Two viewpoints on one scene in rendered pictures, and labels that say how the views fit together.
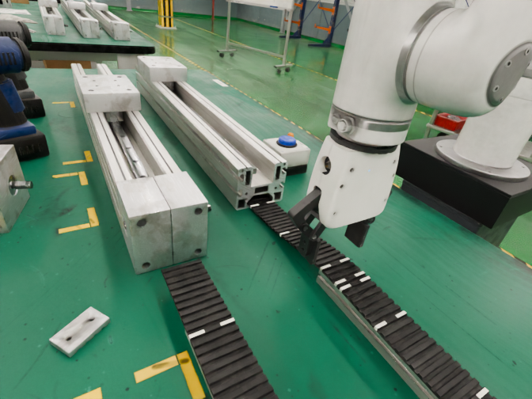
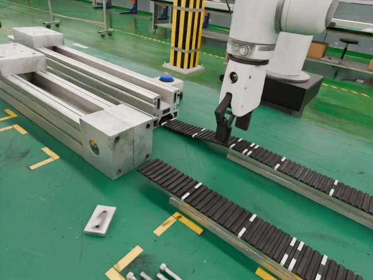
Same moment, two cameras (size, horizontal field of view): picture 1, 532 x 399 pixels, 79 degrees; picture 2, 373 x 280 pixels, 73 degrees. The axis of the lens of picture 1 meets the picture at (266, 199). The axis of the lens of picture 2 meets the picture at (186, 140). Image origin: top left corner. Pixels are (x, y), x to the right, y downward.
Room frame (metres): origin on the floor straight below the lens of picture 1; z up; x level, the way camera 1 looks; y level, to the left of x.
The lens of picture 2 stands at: (-0.07, 0.16, 1.09)
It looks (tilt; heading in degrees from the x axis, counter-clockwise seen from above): 31 degrees down; 340
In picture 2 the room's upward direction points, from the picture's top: 6 degrees clockwise
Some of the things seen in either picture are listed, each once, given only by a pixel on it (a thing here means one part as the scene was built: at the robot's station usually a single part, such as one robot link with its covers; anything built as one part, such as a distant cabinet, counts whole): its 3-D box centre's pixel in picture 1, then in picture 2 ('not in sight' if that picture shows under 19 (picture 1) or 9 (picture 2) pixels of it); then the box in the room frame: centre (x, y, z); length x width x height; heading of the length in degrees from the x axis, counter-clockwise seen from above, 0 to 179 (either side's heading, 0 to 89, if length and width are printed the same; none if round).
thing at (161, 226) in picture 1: (171, 218); (122, 137); (0.37, 0.13, 0.83); 0.12 x 0.09 x 0.10; 124
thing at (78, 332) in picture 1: (81, 330); (101, 220); (0.21, 0.18, 0.78); 0.05 x 0.03 x 0.01; 158
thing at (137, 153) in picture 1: (111, 118); (16, 80); (0.73, 0.39, 0.82); 0.80 x 0.10 x 0.09; 34
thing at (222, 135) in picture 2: (303, 240); (221, 129); (0.32, -0.05, 0.86); 0.03 x 0.03 x 0.07; 34
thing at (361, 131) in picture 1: (366, 123); (250, 49); (0.35, -0.10, 1.01); 0.09 x 0.08 x 0.03; 124
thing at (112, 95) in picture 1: (108, 97); (12, 63); (0.73, 0.39, 0.87); 0.16 x 0.11 x 0.07; 34
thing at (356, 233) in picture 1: (365, 221); (246, 114); (0.38, -0.14, 0.86); 0.03 x 0.03 x 0.07; 34
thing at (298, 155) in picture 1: (281, 156); (164, 89); (0.68, -0.02, 0.81); 0.10 x 0.08 x 0.06; 124
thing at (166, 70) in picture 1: (161, 73); (39, 40); (1.05, 0.38, 0.87); 0.16 x 0.11 x 0.07; 34
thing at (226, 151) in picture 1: (188, 114); (78, 69); (0.84, 0.24, 0.82); 0.80 x 0.10 x 0.09; 34
